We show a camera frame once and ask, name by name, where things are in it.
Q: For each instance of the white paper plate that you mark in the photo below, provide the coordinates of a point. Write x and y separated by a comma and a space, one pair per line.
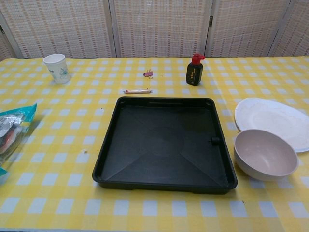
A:
272, 118

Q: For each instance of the black square plastic tray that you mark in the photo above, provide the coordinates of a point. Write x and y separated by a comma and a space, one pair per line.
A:
135, 135

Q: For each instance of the small wooden pencil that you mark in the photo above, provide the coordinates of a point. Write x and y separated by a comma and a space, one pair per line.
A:
137, 91

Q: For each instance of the pink binder clip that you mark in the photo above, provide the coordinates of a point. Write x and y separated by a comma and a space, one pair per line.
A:
148, 73

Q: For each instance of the black ink bottle red cap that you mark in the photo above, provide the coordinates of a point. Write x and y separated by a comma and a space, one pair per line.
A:
193, 72

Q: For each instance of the woven folding screen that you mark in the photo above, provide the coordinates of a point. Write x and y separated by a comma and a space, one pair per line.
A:
157, 26

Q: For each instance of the white printed paper cup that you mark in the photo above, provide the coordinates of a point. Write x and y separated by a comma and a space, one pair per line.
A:
58, 68

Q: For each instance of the yellow white checkered tablecloth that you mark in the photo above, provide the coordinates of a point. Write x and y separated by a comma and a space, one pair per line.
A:
60, 169

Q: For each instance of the beige round bowl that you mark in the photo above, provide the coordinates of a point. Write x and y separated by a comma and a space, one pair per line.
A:
264, 157

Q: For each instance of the teal clear snack bag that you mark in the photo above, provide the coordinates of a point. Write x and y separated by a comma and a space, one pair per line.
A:
13, 128

